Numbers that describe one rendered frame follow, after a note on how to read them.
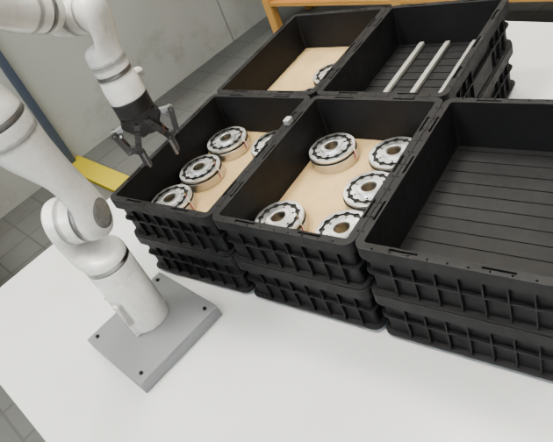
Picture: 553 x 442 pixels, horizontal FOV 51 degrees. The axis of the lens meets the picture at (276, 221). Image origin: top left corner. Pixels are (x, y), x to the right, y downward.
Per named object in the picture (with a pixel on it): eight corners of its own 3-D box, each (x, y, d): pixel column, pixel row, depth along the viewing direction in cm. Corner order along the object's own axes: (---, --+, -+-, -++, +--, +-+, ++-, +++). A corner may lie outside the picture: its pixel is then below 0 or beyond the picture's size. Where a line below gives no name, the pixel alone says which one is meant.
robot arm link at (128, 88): (145, 73, 118) (130, 46, 115) (151, 93, 110) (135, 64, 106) (104, 92, 118) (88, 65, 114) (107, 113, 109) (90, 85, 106)
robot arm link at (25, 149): (12, 132, 84) (-40, 146, 87) (111, 248, 103) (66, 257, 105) (34, 96, 91) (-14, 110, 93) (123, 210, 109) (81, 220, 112)
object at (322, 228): (355, 257, 96) (355, 254, 96) (305, 246, 102) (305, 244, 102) (380, 216, 102) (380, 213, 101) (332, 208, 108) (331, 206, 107)
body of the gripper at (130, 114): (107, 110, 109) (131, 149, 115) (147, 90, 109) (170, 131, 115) (104, 95, 115) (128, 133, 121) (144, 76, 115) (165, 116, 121)
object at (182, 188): (175, 218, 123) (175, 216, 122) (141, 215, 128) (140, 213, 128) (200, 187, 128) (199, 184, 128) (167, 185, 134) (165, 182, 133)
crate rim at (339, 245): (354, 257, 89) (350, 246, 88) (212, 228, 107) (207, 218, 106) (448, 107, 110) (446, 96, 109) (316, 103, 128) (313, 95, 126)
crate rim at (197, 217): (212, 228, 107) (207, 218, 106) (111, 207, 125) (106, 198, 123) (316, 103, 128) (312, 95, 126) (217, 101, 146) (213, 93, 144)
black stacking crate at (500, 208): (566, 345, 78) (564, 290, 71) (369, 296, 95) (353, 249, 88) (626, 160, 98) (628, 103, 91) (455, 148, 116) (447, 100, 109)
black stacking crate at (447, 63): (454, 146, 116) (446, 99, 109) (329, 138, 134) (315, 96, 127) (513, 44, 137) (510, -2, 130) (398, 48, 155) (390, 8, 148)
